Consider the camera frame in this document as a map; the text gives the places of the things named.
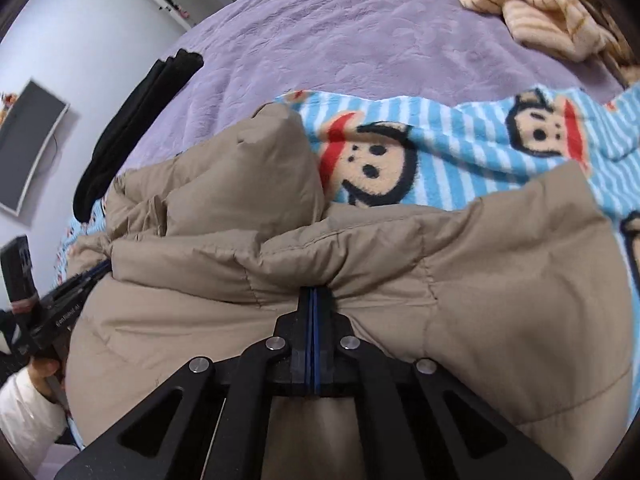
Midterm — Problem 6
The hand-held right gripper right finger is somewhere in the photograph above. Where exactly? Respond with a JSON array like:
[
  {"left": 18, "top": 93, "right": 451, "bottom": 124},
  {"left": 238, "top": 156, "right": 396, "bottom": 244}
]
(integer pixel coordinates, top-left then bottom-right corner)
[{"left": 314, "top": 285, "right": 573, "bottom": 480}]

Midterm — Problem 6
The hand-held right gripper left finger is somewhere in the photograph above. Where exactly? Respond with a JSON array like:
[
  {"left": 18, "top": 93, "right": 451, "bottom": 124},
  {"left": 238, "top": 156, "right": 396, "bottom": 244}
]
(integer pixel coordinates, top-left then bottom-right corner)
[{"left": 52, "top": 285, "right": 315, "bottom": 480}]

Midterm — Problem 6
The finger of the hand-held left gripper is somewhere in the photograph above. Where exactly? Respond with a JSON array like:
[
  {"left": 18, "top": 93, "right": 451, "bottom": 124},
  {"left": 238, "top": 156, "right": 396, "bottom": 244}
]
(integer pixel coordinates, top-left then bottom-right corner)
[{"left": 42, "top": 260, "right": 113, "bottom": 311}]

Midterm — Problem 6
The tan puffer jacket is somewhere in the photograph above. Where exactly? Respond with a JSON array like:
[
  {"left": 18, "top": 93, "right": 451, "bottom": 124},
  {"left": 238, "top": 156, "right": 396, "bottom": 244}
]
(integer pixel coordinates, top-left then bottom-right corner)
[{"left": 65, "top": 102, "right": 633, "bottom": 480}]

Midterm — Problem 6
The person's left hand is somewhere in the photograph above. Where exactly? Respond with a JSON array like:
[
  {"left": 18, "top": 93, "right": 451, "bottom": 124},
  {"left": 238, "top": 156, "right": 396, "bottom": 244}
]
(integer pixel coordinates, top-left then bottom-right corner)
[{"left": 27, "top": 360, "right": 63, "bottom": 396}]

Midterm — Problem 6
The folded black cloth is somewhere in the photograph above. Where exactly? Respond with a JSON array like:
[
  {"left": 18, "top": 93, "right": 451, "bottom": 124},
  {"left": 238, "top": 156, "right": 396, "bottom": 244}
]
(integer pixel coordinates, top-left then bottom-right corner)
[{"left": 72, "top": 49, "right": 205, "bottom": 223}]

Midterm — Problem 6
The monkey print striped blanket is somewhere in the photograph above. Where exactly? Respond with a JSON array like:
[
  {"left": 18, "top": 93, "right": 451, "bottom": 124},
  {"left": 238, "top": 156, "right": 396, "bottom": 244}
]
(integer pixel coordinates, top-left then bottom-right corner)
[{"left": 50, "top": 87, "right": 640, "bottom": 281}]

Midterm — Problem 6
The purple bedspread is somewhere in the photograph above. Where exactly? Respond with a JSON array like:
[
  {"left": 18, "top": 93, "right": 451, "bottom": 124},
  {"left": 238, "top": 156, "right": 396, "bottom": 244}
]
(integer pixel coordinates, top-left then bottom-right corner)
[{"left": 120, "top": 0, "right": 631, "bottom": 171}]

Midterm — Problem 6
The beige striped fleece garment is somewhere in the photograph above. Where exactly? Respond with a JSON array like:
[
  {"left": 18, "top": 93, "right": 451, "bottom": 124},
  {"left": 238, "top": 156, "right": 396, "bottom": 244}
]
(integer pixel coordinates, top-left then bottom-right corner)
[{"left": 452, "top": 0, "right": 640, "bottom": 86}]

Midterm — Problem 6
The wall-mounted monitor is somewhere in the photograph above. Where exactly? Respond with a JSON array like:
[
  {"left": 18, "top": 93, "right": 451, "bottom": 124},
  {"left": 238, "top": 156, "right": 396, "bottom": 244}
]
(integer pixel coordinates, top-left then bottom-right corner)
[{"left": 0, "top": 78, "right": 69, "bottom": 216}]

